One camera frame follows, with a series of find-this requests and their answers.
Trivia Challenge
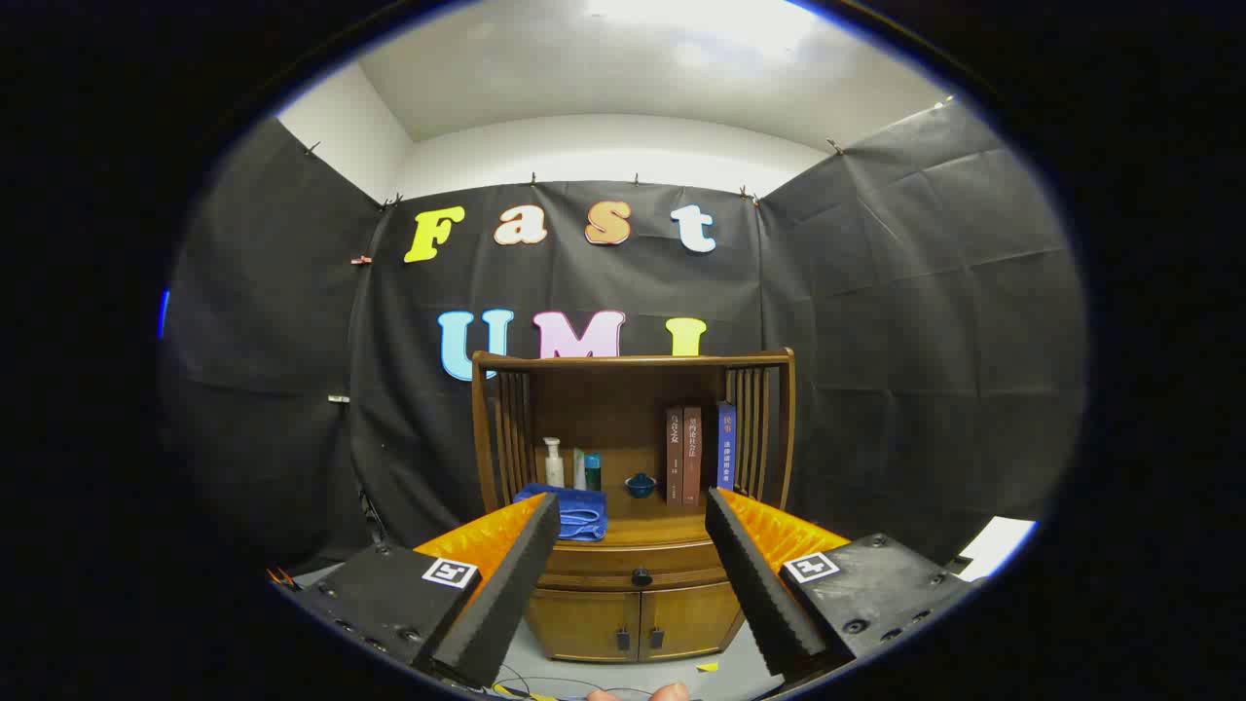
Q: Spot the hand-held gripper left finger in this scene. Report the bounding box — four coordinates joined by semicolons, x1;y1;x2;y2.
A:
275;492;563;690

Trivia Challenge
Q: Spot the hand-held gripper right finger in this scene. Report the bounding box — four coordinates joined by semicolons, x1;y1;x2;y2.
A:
704;487;977;683

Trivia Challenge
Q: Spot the wooden drawer with black knob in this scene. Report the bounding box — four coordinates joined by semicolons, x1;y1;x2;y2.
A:
539;540;731;592

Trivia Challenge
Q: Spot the wooden cabinet door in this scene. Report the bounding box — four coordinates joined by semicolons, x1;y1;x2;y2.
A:
640;582;746;661
526;589;641;663

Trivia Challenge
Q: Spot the wooden countertop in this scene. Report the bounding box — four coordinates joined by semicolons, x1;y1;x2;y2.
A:
516;490;721;548

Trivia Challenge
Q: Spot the wooden cabinet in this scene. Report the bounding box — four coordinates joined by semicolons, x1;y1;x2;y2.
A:
471;348;797;665

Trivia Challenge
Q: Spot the blue folded towel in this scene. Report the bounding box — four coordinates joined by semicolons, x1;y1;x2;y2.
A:
513;484;608;542

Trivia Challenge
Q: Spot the blue book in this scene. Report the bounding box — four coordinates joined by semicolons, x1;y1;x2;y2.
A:
717;402;738;491

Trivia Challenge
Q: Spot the reddish brown book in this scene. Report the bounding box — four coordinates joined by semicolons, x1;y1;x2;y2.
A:
682;406;703;505

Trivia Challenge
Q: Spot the black backdrop cloth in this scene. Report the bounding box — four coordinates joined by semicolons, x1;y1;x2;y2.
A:
161;97;1086;575

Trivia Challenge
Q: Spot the black floor cable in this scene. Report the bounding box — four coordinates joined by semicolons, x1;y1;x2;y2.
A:
492;670;663;701

